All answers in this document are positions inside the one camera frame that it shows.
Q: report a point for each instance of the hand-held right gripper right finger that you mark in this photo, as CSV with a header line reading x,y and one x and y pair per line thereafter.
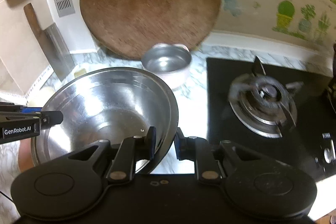
x,y
179,145

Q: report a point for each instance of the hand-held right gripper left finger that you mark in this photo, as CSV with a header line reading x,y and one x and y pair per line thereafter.
x,y
151,142

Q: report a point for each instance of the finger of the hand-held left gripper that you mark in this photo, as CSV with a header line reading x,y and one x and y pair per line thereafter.
x,y
52,118
31,109

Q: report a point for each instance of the stainless steel bowl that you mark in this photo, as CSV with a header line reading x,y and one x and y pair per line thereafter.
x,y
105,103

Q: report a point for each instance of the black gas stove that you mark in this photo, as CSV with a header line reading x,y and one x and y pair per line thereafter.
x,y
218,108

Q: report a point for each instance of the yellowish soap block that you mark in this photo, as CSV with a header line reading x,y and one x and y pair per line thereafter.
x,y
80,72

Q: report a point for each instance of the gas stove burner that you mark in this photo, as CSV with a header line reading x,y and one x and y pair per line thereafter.
x,y
262,98

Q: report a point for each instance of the round wooden cutting board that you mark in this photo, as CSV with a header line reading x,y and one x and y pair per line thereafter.
x,y
149,3

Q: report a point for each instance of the stove knob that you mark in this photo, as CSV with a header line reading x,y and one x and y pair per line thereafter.
x,y
329,154

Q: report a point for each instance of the black wok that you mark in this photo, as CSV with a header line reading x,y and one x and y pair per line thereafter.
x,y
332,92

